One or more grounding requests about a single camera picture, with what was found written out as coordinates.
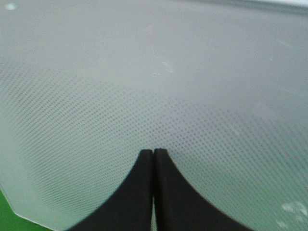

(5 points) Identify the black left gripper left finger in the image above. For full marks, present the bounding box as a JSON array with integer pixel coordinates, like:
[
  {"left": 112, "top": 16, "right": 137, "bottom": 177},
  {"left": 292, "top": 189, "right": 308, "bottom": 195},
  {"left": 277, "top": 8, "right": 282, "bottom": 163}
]
[{"left": 69, "top": 149, "right": 154, "bottom": 231}]

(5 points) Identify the white microwave door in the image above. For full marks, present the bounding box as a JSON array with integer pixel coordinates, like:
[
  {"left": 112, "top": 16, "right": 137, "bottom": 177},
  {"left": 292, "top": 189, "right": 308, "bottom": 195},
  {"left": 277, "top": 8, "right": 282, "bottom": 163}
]
[{"left": 0, "top": 0, "right": 308, "bottom": 231}]

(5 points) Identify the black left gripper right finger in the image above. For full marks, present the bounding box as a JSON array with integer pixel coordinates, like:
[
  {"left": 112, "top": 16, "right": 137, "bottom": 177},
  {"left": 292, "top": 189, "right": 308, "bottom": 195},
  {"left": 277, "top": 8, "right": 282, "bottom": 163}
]
[{"left": 154, "top": 149, "right": 249, "bottom": 231}]

